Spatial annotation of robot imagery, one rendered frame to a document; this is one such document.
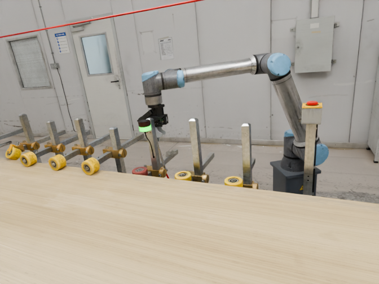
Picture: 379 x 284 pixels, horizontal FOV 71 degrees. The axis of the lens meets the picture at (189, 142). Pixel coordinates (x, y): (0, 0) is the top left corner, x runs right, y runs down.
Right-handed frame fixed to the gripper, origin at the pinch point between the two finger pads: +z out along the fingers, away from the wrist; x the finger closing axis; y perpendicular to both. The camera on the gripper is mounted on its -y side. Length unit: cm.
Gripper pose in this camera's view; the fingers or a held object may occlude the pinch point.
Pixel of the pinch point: (156, 139)
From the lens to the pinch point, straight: 149.6
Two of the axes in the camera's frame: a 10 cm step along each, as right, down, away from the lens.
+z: 1.1, 9.4, 3.3
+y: 9.1, 0.4, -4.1
